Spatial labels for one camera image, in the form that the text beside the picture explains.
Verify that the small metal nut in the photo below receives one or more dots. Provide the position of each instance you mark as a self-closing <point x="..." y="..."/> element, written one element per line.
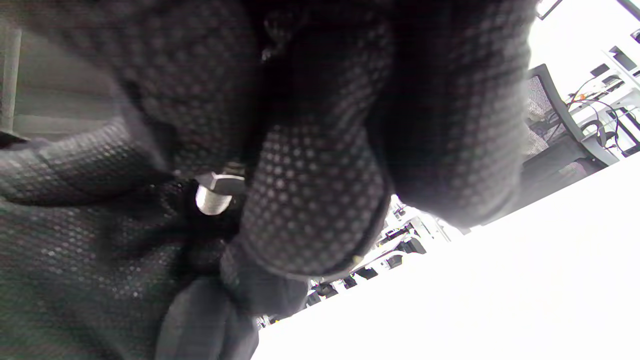
<point x="222" y="182"/>

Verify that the person's left hand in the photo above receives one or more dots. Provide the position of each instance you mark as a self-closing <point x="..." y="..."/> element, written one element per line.
<point x="90" y="250"/>

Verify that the person's right hand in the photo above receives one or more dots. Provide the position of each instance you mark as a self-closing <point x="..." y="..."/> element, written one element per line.
<point x="350" y="125"/>

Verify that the black mesh office chair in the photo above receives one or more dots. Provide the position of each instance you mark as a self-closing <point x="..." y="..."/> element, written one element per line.
<point x="565" y="145"/>

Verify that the metal screw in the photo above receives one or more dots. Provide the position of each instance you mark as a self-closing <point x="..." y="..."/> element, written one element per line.
<point x="212" y="200"/>

